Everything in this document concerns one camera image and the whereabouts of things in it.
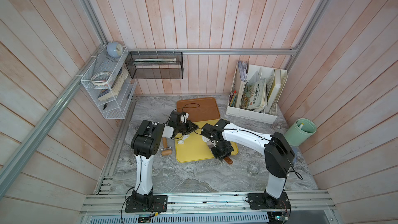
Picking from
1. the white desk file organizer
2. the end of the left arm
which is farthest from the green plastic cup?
the end of the left arm

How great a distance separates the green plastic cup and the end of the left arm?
587 millimetres

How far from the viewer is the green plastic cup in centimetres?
85

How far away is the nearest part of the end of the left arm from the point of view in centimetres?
86
